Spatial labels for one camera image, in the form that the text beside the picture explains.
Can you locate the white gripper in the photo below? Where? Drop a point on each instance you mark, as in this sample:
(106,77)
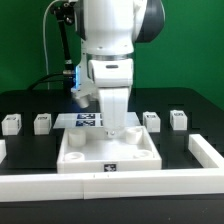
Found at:
(113,80)

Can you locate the white square tabletop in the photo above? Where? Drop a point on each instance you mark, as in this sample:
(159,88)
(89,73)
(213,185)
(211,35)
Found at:
(90,150)

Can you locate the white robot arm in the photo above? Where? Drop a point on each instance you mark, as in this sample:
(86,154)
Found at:
(108,30)

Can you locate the white marker sheet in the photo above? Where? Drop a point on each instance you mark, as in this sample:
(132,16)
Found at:
(72,120)

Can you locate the white U-shaped obstacle fence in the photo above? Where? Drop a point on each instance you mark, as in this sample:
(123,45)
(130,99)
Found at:
(207,179)

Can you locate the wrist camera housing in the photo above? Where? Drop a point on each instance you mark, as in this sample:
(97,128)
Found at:
(84,94)

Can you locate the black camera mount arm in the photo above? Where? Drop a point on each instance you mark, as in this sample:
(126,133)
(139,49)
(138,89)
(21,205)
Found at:
(64,13)

